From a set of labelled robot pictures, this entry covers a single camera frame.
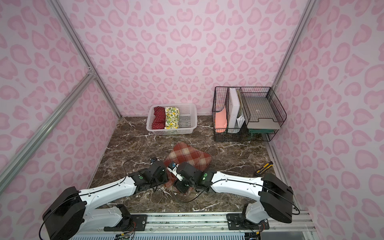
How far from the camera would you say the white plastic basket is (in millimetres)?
1034

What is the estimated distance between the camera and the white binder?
36.4 inches

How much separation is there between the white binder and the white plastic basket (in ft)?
0.78
